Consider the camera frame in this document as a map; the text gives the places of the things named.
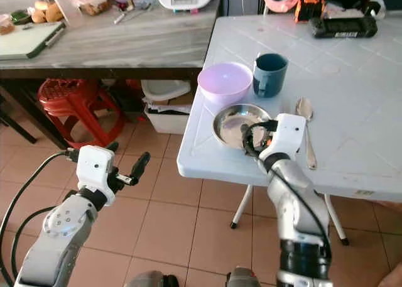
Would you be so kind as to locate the clear plastic food container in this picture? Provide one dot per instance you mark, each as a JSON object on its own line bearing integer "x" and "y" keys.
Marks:
{"x": 94, "y": 3}

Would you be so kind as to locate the white plastic folding table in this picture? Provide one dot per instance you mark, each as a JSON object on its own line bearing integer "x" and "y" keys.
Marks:
{"x": 345, "y": 80}

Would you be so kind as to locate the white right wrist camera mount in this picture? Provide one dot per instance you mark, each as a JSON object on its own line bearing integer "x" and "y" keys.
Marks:
{"x": 287, "y": 133}

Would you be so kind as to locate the brown bread buns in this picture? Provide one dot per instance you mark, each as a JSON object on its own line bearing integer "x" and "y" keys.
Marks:
{"x": 49, "y": 13}

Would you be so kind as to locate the round stainless steel plate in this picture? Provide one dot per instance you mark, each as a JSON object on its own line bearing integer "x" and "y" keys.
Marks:
{"x": 229, "y": 125}

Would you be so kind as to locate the white cutting board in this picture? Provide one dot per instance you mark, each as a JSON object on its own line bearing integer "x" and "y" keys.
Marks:
{"x": 28, "y": 41}

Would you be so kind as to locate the red plastic stool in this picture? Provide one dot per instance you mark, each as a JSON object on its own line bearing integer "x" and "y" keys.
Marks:
{"x": 72, "y": 102}

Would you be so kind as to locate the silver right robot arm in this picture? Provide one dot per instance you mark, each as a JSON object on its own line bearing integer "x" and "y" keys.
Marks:
{"x": 298, "y": 205}

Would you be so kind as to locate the orange and black device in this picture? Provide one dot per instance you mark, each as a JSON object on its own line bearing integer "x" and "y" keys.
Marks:
{"x": 311, "y": 10}

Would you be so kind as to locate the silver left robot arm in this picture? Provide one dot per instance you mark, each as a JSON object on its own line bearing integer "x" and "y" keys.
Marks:
{"x": 59, "y": 227}

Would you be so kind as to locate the white plastic storage bin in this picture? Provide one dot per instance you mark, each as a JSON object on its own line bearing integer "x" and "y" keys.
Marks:
{"x": 166, "y": 117}

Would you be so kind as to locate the small green bowl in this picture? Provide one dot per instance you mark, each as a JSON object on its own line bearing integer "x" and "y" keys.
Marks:
{"x": 20, "y": 17}

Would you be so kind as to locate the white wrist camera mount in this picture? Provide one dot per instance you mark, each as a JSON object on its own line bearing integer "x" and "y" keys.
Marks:
{"x": 287, "y": 133}
{"x": 94, "y": 167}

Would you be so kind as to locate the large purple plastic bowl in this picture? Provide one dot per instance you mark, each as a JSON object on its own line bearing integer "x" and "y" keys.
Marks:
{"x": 225, "y": 80}

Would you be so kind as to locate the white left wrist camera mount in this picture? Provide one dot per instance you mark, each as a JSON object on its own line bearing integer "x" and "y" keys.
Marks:
{"x": 94, "y": 167}

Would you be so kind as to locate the small clear snack tub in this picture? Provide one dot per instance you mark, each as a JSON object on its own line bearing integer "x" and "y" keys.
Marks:
{"x": 5, "y": 25}

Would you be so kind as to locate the grey robot leg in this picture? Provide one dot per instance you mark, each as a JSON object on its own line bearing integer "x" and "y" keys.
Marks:
{"x": 151, "y": 281}
{"x": 243, "y": 277}

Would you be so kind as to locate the grey wood-top counter table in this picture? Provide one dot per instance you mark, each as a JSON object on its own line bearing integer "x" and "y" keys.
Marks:
{"x": 132, "y": 45}

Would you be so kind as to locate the black rectangular tray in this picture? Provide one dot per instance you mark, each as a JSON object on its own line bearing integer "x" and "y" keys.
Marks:
{"x": 343, "y": 27}

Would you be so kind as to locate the grey right robot leg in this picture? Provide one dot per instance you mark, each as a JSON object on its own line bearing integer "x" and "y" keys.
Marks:
{"x": 243, "y": 277}

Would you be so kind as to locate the steel spoon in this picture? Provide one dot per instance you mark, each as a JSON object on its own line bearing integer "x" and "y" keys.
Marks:
{"x": 304, "y": 108}

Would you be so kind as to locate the grey left robot leg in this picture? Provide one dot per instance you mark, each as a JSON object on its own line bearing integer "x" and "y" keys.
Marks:
{"x": 151, "y": 281}

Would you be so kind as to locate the steel kitchen utensil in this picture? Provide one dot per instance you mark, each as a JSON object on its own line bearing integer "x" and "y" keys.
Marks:
{"x": 130, "y": 13}

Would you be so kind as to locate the dark teal mug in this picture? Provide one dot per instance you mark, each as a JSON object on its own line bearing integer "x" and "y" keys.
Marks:
{"x": 270, "y": 73}

